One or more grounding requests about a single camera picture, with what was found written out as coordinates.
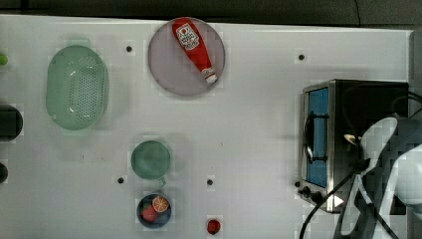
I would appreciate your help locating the yellow plush banana toy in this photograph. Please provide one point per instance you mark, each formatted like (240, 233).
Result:
(352, 138)

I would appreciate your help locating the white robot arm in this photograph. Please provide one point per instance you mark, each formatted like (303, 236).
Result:
(392, 149)

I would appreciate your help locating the black toaster oven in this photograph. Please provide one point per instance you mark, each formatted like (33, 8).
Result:
(331, 110)

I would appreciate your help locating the grey round plate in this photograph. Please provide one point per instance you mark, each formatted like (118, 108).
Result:
(172, 69)

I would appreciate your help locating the green mug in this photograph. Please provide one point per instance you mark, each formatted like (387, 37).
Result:
(151, 160)

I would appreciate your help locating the red plush ketchup bottle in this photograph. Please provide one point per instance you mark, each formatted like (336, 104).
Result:
(191, 42)

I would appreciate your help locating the orange slice toy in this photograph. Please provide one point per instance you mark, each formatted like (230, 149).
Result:
(160, 204)

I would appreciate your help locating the small red toy fruit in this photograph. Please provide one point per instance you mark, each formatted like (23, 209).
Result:
(213, 226)

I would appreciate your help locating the small blue bowl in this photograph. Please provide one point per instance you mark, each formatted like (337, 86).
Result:
(162, 219)

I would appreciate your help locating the red strawberry toy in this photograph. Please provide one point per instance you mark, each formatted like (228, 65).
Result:
(148, 213)

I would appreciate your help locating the green perforated colander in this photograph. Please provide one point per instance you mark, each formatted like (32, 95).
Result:
(77, 86)

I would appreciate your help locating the green toy vegetable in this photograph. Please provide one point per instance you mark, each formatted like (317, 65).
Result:
(4, 60)

